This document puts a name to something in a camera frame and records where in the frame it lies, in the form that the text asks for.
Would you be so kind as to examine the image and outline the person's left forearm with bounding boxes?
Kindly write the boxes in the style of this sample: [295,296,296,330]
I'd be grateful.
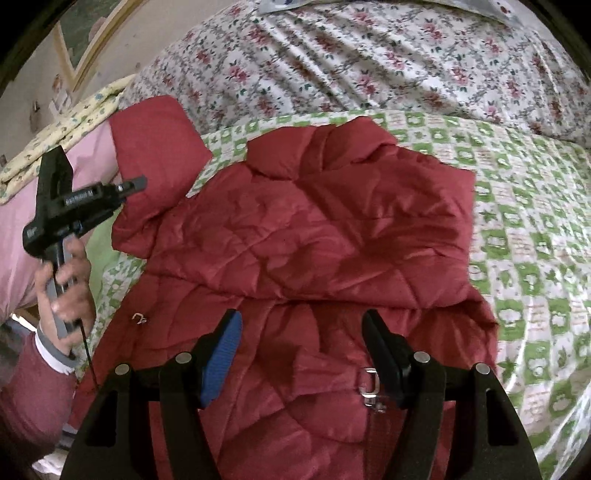
[0,318,78,464]

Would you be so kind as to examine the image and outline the person's left hand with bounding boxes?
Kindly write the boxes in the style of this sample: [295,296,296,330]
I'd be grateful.
[34,239,98,354]

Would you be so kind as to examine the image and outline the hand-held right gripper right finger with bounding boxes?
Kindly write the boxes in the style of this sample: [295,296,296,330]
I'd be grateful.
[362,309,543,480]

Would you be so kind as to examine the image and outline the yellow floral blanket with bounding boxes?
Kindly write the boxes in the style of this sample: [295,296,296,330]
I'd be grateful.
[0,74,138,206]

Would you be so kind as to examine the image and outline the green patterned bed sheet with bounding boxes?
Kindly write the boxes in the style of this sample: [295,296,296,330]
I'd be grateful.
[78,110,591,480]

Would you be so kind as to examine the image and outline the plain green sheet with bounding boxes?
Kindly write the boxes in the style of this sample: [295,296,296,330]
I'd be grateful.
[83,228,122,315]

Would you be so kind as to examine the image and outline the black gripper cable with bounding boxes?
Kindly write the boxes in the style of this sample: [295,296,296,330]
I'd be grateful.
[76,318,101,393]

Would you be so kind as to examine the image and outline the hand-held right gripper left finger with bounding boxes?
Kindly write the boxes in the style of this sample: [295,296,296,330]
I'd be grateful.
[60,309,244,480]

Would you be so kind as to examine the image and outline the framed wall picture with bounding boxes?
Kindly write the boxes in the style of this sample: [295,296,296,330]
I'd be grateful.
[53,0,149,82]

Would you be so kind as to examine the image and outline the wall sticker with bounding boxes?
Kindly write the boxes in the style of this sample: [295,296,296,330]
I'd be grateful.
[49,75,74,112]

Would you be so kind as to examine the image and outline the red floral white quilt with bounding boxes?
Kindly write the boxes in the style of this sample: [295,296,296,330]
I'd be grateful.
[117,0,591,149]

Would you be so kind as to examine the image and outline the pink quilt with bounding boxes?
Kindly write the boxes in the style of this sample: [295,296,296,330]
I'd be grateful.
[0,122,126,320]

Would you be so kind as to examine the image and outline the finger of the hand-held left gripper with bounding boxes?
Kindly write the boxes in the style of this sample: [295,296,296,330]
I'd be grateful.
[113,176,148,195]

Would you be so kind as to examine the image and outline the red quilted jacket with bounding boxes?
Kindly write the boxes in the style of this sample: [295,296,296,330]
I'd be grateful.
[69,96,500,480]

